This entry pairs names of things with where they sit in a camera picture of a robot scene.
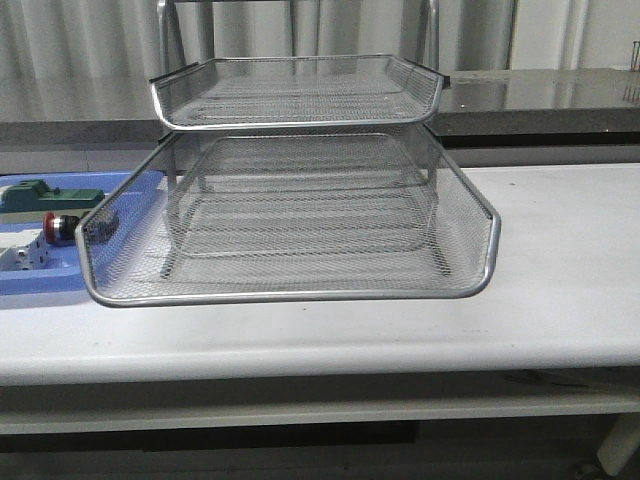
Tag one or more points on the red emergency stop button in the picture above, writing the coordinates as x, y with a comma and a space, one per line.
59, 229

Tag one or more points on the silver mesh top tray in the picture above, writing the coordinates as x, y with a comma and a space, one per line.
291, 92

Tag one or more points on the blue plastic tray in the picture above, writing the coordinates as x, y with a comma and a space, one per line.
63, 271

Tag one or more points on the dark granite counter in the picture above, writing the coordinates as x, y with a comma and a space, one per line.
479, 109

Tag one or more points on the green terminal block module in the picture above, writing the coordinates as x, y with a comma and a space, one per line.
37, 195

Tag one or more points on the white circuit breaker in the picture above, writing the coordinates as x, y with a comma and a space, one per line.
24, 250

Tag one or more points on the metal pins stand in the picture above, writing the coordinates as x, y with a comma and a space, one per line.
635, 70

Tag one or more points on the white table leg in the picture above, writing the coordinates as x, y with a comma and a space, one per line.
620, 444

